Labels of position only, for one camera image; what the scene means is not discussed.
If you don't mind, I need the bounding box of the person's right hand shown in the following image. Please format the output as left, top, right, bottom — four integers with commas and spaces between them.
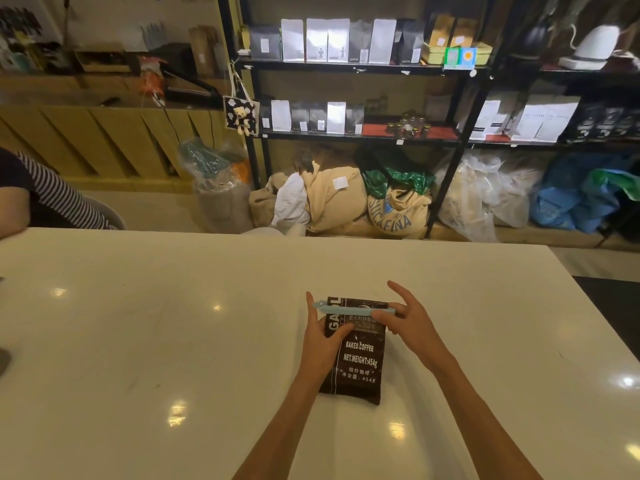
386, 281, 452, 371

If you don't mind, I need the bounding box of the person's left hand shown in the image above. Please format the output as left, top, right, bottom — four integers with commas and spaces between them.
302, 292, 353, 379

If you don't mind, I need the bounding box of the light blue bag clip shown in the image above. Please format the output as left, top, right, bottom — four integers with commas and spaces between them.
310, 302, 399, 321

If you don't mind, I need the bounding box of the dark brown coffee bag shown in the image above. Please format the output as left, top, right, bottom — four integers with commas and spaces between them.
318, 296, 390, 406

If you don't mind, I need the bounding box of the person's right forearm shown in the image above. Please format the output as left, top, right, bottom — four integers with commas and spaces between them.
418, 344, 546, 480

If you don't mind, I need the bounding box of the person's left forearm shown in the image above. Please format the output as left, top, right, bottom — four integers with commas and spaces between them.
231, 364, 332, 480

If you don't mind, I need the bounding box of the printed burlap sack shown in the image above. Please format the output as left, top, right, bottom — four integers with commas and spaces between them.
367, 187, 432, 241

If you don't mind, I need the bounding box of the beige burlap sack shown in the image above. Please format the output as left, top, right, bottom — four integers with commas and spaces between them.
304, 164, 369, 234

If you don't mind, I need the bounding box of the white cloth bag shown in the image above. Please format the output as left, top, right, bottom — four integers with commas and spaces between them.
272, 172, 312, 231

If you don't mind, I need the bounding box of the dark green plastic bag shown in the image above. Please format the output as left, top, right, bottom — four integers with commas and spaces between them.
360, 154, 436, 201

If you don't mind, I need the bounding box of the brown burlap sack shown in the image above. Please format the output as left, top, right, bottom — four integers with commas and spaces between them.
249, 174, 282, 230

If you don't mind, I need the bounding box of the clear plastic bag pile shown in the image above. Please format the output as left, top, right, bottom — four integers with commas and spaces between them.
434, 149, 547, 244

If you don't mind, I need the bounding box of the clear plastic wrapped sack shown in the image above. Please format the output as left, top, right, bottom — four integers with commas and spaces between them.
178, 137, 254, 234

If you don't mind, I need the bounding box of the red shelf mat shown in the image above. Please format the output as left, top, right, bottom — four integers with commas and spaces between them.
362, 123, 462, 144

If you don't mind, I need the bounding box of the cluster of small glass jars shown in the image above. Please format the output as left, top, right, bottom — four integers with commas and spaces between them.
384, 114, 432, 141

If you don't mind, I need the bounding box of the blue plastic bag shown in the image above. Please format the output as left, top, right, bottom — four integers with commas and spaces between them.
529, 153, 628, 234

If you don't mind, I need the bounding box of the row of coffee pouches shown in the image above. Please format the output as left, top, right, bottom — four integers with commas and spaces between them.
248, 17, 426, 66
260, 99, 366, 136

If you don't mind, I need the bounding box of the white paper coffee bag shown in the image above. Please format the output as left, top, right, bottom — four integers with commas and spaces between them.
470, 91, 521, 142
510, 94, 551, 142
542, 96, 582, 143

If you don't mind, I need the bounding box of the black tote with teddy bear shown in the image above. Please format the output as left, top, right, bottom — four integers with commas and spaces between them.
222, 94, 260, 139

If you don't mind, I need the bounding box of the bright green plastic bag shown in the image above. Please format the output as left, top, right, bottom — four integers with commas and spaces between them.
581, 167, 640, 204

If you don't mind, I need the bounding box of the black metal shelf unit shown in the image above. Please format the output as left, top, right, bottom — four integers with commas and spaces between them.
217, 0, 498, 240
467, 0, 640, 248

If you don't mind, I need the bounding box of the green and blue card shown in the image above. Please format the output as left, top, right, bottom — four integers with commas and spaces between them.
443, 47, 476, 71

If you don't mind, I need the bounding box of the black coffee bag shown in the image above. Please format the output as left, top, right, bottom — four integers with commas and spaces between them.
598, 106, 624, 142
571, 103, 602, 143
619, 107, 640, 142

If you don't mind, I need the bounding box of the yellow tray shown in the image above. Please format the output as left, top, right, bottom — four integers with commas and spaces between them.
421, 42, 494, 66

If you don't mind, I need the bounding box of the black counter stand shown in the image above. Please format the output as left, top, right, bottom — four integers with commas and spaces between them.
161, 42, 232, 109

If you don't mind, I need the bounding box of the kraft paper coffee bag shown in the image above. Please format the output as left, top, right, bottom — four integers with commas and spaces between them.
427, 15, 455, 47
450, 17, 478, 48

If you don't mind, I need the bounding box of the wooden counter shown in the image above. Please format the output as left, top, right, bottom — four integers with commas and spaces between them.
0, 72, 253, 196

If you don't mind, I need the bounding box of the brown paper bag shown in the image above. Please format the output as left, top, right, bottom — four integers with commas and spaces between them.
188, 25, 221, 79

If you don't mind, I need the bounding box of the orange plastic package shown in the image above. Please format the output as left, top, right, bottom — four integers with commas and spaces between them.
136, 55, 169, 109

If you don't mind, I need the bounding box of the black gooseneck kettle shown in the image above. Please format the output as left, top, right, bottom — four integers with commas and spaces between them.
519, 9, 557, 56

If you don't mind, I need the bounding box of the white electric kettle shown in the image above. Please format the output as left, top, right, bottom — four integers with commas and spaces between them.
558, 22, 627, 71

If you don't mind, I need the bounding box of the wooden box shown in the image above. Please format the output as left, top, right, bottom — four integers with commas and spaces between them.
74, 48, 135, 76

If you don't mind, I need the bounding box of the display of small packets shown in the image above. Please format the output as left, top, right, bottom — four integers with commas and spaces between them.
0, 4, 67, 74

